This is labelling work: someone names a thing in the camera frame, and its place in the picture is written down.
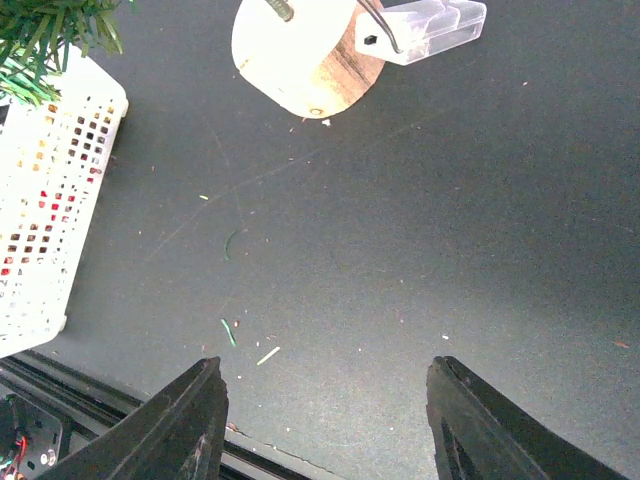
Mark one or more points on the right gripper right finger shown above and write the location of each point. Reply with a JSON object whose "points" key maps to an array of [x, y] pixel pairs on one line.
{"points": [[480, 434]]}

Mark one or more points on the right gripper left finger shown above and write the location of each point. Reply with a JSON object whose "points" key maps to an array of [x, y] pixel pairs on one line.
{"points": [[177, 434]]}

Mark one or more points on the small green christmas tree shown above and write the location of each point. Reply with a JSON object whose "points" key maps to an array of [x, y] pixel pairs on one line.
{"points": [[304, 55]]}

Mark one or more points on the white perforated plastic basket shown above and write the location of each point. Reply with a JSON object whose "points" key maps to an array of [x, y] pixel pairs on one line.
{"points": [[53, 160]]}

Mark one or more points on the clear light battery box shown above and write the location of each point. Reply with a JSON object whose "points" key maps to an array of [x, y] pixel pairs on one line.
{"points": [[410, 32]]}

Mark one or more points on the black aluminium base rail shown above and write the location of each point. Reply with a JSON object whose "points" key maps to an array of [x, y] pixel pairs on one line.
{"points": [[49, 411]]}

